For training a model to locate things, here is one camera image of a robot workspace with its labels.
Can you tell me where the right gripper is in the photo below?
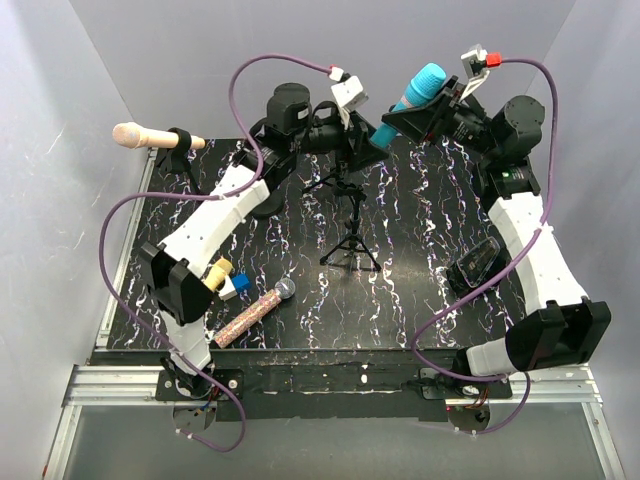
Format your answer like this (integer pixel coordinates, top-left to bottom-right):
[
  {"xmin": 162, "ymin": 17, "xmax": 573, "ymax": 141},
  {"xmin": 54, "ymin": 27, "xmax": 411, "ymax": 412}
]
[{"xmin": 382, "ymin": 75, "xmax": 499, "ymax": 160}]

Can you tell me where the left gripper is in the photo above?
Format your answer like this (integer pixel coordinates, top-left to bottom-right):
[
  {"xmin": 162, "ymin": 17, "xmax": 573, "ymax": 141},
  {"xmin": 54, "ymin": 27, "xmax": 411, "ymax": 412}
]
[{"xmin": 292, "ymin": 108, "xmax": 389, "ymax": 171}]

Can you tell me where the cyan blue microphone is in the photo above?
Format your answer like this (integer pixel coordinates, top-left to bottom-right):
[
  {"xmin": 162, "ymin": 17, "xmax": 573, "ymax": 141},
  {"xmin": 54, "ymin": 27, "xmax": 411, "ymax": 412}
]
[{"xmin": 370, "ymin": 63, "xmax": 446, "ymax": 148}]

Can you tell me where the black tripod shock-mount stand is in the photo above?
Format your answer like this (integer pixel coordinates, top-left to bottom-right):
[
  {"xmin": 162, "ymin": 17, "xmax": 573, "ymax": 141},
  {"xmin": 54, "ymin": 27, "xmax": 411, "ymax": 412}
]
[{"xmin": 301, "ymin": 161, "xmax": 367, "ymax": 201}]

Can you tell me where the black round-base mic stand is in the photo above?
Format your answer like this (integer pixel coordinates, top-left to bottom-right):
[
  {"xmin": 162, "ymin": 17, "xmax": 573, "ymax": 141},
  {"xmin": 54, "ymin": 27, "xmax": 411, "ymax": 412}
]
[{"xmin": 250, "ymin": 191, "xmax": 284, "ymax": 220}]

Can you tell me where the glitter rhinestone microphone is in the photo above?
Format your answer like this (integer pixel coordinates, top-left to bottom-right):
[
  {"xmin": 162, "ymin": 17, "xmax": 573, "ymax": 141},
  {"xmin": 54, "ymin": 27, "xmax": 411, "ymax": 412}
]
[{"xmin": 213, "ymin": 278, "xmax": 296, "ymax": 349}]

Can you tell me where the cream yellow microphone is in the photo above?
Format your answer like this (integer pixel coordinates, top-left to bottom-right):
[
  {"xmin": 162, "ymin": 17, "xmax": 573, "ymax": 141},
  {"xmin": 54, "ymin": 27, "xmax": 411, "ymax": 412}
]
[{"xmin": 203, "ymin": 258, "xmax": 233, "ymax": 291}]

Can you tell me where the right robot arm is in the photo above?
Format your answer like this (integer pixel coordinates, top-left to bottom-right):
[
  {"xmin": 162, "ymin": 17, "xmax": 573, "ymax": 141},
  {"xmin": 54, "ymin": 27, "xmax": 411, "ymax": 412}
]
[{"xmin": 383, "ymin": 78, "xmax": 611, "ymax": 398}]

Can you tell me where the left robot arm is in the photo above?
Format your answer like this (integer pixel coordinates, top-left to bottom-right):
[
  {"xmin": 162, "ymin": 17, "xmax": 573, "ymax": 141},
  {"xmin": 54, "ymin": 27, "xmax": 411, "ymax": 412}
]
[{"xmin": 141, "ymin": 77, "xmax": 387, "ymax": 400}]

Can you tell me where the pink microphone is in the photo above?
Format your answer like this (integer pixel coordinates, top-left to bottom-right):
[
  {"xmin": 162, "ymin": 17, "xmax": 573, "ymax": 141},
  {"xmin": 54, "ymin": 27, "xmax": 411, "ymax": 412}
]
[{"xmin": 112, "ymin": 122, "xmax": 206, "ymax": 150}]

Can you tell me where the blue and white block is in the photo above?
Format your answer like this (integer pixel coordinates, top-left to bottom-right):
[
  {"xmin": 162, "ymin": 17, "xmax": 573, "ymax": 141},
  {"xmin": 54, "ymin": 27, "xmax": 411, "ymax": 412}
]
[{"xmin": 218, "ymin": 274, "xmax": 251, "ymax": 301}]

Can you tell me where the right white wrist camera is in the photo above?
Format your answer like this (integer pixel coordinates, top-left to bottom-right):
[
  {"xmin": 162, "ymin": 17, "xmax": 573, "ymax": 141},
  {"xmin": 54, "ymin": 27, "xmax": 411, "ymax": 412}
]
[{"xmin": 460, "ymin": 44, "xmax": 490, "ymax": 101}]

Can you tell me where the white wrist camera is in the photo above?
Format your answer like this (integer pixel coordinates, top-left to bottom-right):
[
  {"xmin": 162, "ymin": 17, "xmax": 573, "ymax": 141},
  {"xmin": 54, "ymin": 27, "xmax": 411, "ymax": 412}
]
[
  {"xmin": 460, "ymin": 44, "xmax": 490, "ymax": 101},
  {"xmin": 331, "ymin": 76, "xmax": 368, "ymax": 130}
]

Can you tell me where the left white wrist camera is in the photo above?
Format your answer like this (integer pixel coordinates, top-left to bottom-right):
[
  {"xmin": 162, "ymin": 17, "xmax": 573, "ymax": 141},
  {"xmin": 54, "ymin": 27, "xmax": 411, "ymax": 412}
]
[{"xmin": 331, "ymin": 76, "xmax": 368, "ymax": 130}]

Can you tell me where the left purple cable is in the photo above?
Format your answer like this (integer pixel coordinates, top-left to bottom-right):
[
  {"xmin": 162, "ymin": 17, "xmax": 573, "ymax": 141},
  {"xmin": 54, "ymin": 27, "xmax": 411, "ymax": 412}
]
[{"xmin": 98, "ymin": 53, "xmax": 346, "ymax": 454}]

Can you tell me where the purple cable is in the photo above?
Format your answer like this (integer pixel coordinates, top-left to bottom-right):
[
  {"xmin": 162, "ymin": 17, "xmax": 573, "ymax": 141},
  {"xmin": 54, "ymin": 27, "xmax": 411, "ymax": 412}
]
[
  {"xmin": 98, "ymin": 53, "xmax": 346, "ymax": 454},
  {"xmin": 412, "ymin": 52, "xmax": 560, "ymax": 434}
]

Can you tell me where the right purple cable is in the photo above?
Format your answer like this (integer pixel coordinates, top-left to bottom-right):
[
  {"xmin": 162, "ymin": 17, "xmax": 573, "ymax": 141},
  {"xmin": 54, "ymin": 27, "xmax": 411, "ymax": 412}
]
[{"xmin": 412, "ymin": 52, "xmax": 560, "ymax": 434}]

